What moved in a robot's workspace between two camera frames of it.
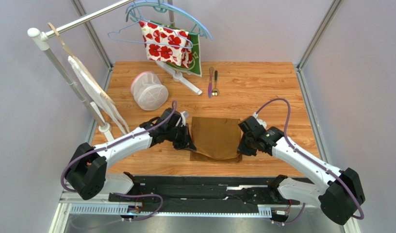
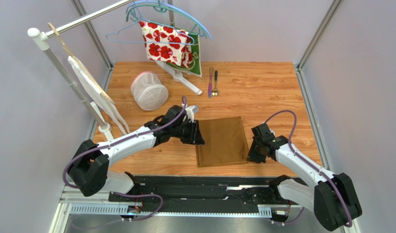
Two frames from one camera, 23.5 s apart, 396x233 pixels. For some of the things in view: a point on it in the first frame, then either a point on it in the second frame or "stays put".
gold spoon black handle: x=215 y=92 stays put
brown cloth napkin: x=216 y=139 stays put
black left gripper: x=186 y=142 -> x=195 y=137
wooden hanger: x=102 y=91 stays put
